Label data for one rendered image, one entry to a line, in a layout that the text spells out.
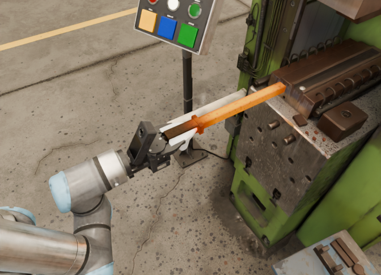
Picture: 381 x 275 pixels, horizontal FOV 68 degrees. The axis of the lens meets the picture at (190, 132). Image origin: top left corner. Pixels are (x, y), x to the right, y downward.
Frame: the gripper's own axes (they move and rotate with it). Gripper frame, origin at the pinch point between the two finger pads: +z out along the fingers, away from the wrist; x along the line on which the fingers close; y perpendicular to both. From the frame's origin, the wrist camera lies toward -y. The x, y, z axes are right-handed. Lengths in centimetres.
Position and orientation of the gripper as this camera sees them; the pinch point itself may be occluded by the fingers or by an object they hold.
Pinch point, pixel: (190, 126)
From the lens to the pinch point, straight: 75.3
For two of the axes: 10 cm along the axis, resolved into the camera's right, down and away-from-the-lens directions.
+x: 5.1, 6.7, -5.4
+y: 0.1, 6.3, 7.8
